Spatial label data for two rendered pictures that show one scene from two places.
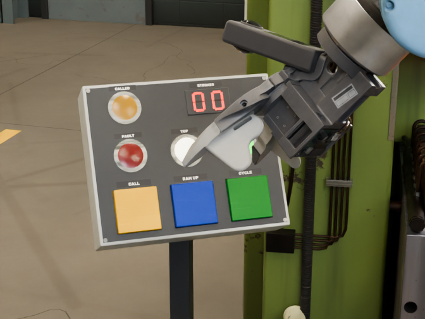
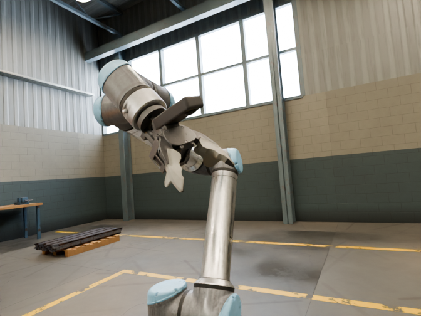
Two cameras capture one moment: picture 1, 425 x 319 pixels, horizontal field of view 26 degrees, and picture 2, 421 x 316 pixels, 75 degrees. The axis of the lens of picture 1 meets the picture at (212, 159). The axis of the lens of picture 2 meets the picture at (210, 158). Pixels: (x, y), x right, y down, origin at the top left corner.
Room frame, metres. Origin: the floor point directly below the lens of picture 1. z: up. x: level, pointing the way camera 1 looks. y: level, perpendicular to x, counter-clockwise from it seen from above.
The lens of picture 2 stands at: (1.49, 0.10, 1.27)
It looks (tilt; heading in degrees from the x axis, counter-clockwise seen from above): 4 degrees up; 192
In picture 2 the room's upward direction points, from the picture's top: 4 degrees counter-clockwise
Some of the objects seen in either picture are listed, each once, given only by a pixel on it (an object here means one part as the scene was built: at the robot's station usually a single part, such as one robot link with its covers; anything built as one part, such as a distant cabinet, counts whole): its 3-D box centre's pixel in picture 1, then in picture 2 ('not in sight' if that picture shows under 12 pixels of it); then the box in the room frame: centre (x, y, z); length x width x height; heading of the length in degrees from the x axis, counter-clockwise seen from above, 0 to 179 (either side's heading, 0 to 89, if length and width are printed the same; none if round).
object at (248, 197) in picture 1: (248, 198); not in sight; (1.50, -0.06, 1.01); 0.07 x 0.05 x 0.07; 106
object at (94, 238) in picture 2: not in sight; (83, 241); (-3.56, -3.73, 0.12); 1.58 x 0.80 x 0.24; 163
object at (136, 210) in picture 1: (136, 210); not in sight; (1.45, 0.13, 1.01); 0.07 x 0.05 x 0.07; 106
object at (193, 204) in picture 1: (193, 204); not in sight; (1.48, 0.03, 1.01); 0.07 x 0.05 x 0.07; 106
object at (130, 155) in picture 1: (130, 155); not in sight; (1.49, 0.14, 1.09); 0.05 x 0.03 x 0.04; 81
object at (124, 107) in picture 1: (124, 107); not in sight; (1.54, 0.15, 1.16); 0.05 x 0.03 x 0.04; 81
